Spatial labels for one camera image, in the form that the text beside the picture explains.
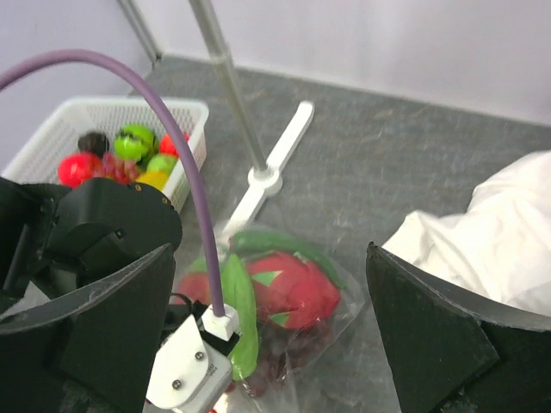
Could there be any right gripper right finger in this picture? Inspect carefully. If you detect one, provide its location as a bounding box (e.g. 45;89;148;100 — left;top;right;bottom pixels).
366;243;550;412

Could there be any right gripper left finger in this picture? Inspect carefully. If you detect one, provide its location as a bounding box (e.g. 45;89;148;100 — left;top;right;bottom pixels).
1;244;175;412

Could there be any red yellow apple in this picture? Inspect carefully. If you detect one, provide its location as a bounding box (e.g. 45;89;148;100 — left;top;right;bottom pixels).
176;272;212;305

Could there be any green pepper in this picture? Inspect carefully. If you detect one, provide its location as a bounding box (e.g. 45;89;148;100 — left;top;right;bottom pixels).
220;229;345;381

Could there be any clear zip top bag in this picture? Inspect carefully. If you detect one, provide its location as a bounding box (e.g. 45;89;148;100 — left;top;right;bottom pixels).
171;223;367;413

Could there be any purple grape bunch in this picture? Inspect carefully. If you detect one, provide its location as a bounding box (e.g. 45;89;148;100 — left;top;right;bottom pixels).
92;152;141;185
226;320;334;398

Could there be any pink dragon fruit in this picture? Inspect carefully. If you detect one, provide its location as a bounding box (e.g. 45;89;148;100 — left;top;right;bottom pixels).
245;250;341;330

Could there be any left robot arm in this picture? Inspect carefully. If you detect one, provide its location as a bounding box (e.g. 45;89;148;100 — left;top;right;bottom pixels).
1;178;183;311

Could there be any white shirt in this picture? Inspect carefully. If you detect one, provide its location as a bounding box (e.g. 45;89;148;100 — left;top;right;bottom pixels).
383;151;550;316

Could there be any red tomato toy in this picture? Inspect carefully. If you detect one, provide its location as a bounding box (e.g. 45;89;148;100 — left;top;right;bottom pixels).
57;151;102;188

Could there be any yellow star fruit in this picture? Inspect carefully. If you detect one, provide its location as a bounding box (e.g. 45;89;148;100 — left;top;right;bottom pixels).
134;170;169;191

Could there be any white plastic basket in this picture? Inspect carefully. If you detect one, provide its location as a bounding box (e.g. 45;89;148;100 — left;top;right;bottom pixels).
2;96;209;212

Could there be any green apple toy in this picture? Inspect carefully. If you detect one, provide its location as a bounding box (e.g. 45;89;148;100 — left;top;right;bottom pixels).
146;153;178;176

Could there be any dark brown fruit toy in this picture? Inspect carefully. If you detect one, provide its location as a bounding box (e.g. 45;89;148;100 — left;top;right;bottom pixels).
77;131;110;158

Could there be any red pepper toy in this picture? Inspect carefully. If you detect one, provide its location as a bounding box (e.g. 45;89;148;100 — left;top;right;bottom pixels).
159;134;179;157

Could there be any silver clothes rack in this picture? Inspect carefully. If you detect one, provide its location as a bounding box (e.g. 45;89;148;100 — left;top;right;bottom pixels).
189;1;315;235

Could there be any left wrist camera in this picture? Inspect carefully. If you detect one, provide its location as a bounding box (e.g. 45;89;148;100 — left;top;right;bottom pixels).
145;305;240;412

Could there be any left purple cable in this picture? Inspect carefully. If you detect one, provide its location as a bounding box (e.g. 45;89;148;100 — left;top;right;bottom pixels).
0;49;227;317

